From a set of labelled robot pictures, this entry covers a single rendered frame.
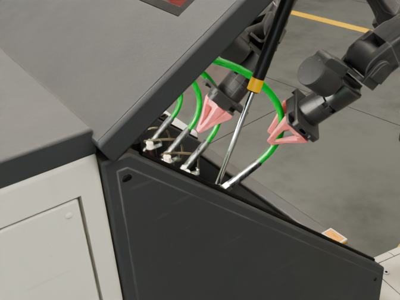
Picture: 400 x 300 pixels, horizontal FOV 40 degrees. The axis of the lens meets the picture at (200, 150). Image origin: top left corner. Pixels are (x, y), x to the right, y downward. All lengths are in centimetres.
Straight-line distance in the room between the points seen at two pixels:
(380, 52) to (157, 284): 55
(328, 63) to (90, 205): 51
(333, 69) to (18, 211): 60
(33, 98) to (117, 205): 17
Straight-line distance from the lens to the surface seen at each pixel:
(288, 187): 311
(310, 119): 107
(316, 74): 99
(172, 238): 77
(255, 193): 144
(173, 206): 74
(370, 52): 104
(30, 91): 75
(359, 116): 386
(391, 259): 230
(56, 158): 63
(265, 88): 107
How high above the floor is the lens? 179
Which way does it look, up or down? 31 degrees down
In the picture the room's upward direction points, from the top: 4 degrees counter-clockwise
